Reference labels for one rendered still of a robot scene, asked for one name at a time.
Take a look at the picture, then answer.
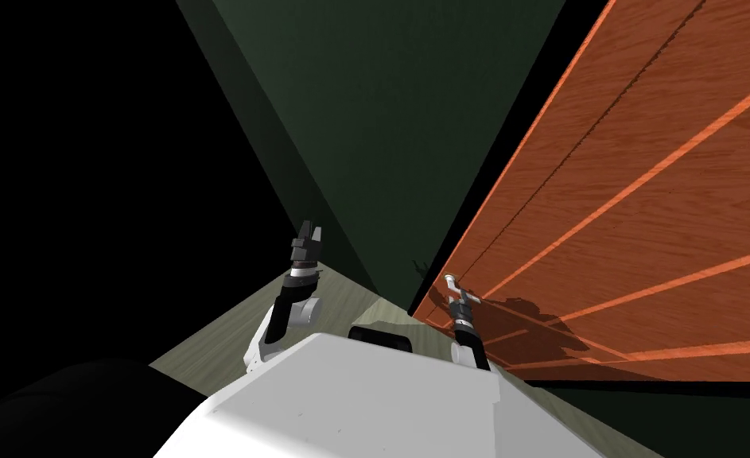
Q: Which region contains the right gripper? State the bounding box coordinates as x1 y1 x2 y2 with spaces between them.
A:
443 273 482 325

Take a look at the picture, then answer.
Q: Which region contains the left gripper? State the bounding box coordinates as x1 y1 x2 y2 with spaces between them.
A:
289 219 324 265

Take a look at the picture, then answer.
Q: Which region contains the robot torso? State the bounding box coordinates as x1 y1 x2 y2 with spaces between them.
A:
151 324 604 458

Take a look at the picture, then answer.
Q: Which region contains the orange wooden door leaf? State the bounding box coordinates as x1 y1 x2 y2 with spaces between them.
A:
410 0 750 383

